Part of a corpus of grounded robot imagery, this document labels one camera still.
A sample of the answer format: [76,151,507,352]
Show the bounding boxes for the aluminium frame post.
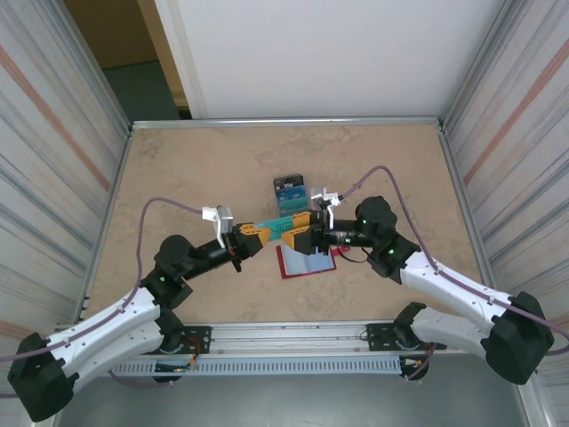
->
[46,0,134,131]
[439,0,530,130]

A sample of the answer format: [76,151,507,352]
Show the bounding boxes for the black Vip card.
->
[273,175,306,191]

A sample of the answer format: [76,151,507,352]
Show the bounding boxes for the orange wires with connector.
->
[154,340,200,374]
[399,337,439,373]

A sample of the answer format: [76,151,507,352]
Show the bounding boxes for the red card holder wallet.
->
[275,243,350,280]

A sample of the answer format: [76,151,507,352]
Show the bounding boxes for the grey slotted cable duct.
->
[108,359,401,377]

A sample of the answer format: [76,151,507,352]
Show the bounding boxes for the clear acrylic card stand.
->
[272,174,314,219]

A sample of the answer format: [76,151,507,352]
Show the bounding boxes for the aluminium table end rail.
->
[131,116,445,131]

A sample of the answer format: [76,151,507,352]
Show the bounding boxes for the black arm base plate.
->
[366,323,447,355]
[175,326,212,356]

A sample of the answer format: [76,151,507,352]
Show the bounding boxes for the green VIP card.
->
[277,197,310,217]

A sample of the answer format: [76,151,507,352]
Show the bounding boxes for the teal chip card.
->
[252,216,298,233]

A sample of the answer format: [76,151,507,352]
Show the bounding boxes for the wooden door frame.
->
[142,0,193,120]

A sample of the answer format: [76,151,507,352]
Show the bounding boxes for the aluminium table side rail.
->
[437,124,497,317]
[78,126,137,324]

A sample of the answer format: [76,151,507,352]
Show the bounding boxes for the grey metal shelf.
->
[55,353,534,427]

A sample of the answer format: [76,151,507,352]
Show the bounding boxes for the translucent corrugated side panel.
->
[444,0,569,392]
[0,0,131,401]

